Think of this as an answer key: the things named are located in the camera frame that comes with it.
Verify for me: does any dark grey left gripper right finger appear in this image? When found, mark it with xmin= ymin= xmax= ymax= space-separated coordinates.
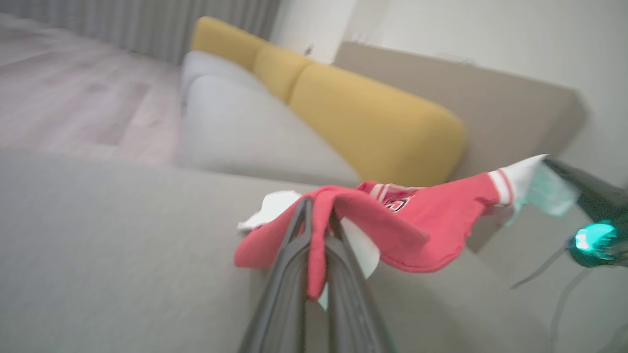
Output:
xmin=326 ymin=212 xmax=394 ymax=353

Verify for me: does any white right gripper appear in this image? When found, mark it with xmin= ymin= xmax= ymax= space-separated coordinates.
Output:
xmin=543 ymin=157 xmax=628 ymax=269

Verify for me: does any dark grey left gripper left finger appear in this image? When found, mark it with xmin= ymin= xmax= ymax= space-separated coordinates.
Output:
xmin=237 ymin=198 xmax=315 ymax=353

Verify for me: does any red garment with white waistband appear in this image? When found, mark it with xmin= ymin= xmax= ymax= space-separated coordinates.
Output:
xmin=234 ymin=154 xmax=580 ymax=310

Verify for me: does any large yellow sofa back cushion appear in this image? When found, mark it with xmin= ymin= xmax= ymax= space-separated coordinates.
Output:
xmin=288 ymin=62 xmax=468 ymax=188

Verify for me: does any small yellow sofa back cushion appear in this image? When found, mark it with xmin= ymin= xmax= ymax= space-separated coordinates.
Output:
xmin=190 ymin=16 xmax=269 ymax=72
xmin=253 ymin=44 xmax=315 ymax=104

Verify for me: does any grey curtain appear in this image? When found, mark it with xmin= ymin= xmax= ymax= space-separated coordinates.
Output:
xmin=0 ymin=0 xmax=284 ymax=66

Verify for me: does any thin black cable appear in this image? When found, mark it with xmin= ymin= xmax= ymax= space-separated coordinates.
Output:
xmin=549 ymin=267 xmax=595 ymax=346
xmin=510 ymin=244 xmax=571 ymax=290

